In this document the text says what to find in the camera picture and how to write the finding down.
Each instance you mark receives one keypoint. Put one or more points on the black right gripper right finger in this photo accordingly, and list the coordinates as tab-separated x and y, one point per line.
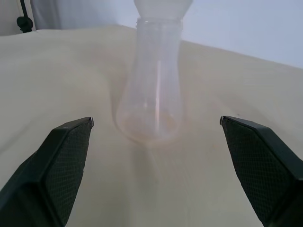
262	175

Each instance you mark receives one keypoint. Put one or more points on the clear plastic bottle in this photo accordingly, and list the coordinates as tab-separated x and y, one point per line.
154	94

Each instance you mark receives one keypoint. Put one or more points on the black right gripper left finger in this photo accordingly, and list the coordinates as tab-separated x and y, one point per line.
47	175

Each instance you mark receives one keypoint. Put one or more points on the white plastic funnel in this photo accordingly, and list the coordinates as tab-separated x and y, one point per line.
163	9

